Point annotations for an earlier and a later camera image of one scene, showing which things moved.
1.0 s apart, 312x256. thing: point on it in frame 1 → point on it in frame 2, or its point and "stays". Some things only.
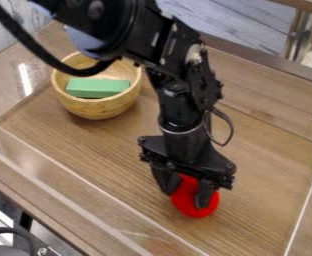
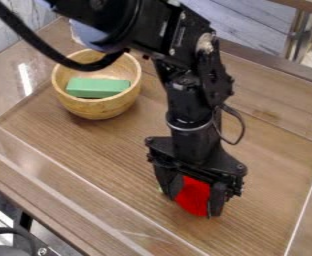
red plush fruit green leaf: x=183 y=198 stays
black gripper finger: x=204 y=193 → x=216 y=199
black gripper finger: x=168 y=179 stays
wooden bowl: x=101 y=96 stays
